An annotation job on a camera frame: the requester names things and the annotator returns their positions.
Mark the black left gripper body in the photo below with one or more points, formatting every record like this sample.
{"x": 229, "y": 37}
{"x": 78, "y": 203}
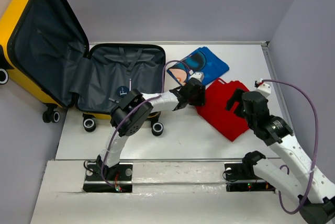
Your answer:
{"x": 197, "y": 100}

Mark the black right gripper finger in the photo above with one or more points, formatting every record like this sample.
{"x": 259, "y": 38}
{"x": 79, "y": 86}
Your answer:
{"x": 241, "y": 113}
{"x": 235, "y": 98}

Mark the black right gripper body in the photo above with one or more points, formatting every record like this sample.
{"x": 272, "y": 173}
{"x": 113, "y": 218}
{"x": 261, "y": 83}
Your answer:
{"x": 249, "y": 121}

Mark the red shirt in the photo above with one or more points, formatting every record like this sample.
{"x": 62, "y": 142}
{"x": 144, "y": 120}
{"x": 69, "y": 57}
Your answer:
{"x": 214, "y": 110}

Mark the blue printed shirt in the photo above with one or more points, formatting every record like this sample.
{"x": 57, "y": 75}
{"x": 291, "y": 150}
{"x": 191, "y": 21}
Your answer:
{"x": 201, "y": 60}

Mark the round dark blue compact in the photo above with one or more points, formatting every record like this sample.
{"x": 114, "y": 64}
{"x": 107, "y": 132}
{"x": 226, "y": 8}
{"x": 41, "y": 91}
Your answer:
{"x": 122, "y": 91}

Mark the yellow hard-shell suitcase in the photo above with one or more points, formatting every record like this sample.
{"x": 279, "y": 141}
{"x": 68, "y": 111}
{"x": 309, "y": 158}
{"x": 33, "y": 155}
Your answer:
{"x": 45, "y": 50}

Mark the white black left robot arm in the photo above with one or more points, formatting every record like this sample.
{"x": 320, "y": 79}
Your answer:
{"x": 128, "y": 116}

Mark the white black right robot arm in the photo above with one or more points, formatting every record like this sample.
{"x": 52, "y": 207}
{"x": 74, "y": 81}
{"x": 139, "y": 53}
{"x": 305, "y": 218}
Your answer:
{"x": 305, "y": 185}

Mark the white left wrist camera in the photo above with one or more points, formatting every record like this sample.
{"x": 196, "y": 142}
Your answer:
{"x": 197, "y": 75}

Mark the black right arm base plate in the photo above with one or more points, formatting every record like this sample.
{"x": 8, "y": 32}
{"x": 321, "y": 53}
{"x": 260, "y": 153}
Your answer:
{"x": 240, "y": 179}

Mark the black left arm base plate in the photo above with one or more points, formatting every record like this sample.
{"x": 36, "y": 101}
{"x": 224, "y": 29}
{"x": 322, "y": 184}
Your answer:
{"x": 118, "y": 179}

